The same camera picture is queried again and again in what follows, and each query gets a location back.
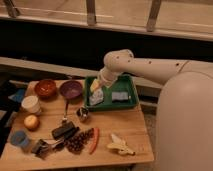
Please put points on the dark grape bunch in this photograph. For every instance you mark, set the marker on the dark grape bunch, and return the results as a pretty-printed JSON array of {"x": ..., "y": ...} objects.
[{"x": 77, "y": 143}]

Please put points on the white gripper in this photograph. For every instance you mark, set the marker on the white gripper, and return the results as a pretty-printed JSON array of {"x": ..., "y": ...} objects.
[{"x": 106, "y": 78}]

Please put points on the white towel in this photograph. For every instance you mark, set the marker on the white towel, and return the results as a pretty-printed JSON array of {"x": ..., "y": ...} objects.
[{"x": 97, "y": 97}]

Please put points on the black rectangular block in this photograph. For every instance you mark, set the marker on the black rectangular block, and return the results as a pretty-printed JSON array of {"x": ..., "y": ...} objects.
[{"x": 66, "y": 130}]

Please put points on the purple bowl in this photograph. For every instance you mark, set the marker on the purple bowl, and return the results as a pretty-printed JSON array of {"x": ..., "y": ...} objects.
[{"x": 71, "y": 89}]

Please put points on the green plastic tray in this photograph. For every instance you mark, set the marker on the green plastic tray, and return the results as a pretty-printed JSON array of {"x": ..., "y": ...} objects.
[{"x": 124, "y": 83}]

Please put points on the red chili pepper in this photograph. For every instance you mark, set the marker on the red chili pepper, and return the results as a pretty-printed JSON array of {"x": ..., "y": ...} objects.
[{"x": 95, "y": 140}]

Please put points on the blue cup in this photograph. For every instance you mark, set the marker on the blue cup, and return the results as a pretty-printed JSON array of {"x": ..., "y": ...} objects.
[{"x": 19, "y": 139}]

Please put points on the blue cloth at left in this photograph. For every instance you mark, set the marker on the blue cloth at left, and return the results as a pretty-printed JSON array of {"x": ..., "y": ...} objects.
[{"x": 18, "y": 96}]

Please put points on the small metal cup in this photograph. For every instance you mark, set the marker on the small metal cup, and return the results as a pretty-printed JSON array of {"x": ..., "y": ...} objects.
[{"x": 83, "y": 114}]

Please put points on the peeled toy banana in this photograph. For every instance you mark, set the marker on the peeled toy banana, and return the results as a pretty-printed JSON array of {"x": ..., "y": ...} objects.
[{"x": 120, "y": 146}]

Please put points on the wooden table board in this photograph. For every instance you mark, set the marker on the wooden table board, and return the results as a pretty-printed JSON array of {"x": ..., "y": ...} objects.
[{"x": 127, "y": 124}]

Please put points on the metal spoon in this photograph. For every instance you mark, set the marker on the metal spoon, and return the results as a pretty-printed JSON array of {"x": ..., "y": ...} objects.
[{"x": 64, "y": 119}]

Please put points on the blue grey sponge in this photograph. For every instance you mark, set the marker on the blue grey sponge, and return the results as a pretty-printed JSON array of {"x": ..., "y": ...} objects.
[{"x": 120, "y": 96}]

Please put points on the white cup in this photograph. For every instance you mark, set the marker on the white cup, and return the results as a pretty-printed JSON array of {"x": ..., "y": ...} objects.
[{"x": 31, "y": 104}]

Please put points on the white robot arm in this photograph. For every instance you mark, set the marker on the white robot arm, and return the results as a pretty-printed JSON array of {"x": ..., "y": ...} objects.
[{"x": 184, "y": 127}]

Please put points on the orange red bowl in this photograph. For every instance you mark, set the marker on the orange red bowl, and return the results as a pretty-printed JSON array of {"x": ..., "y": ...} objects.
[{"x": 45, "y": 88}]

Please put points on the yellow apple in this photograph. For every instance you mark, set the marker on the yellow apple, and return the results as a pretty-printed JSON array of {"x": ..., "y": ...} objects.
[{"x": 31, "y": 122}]

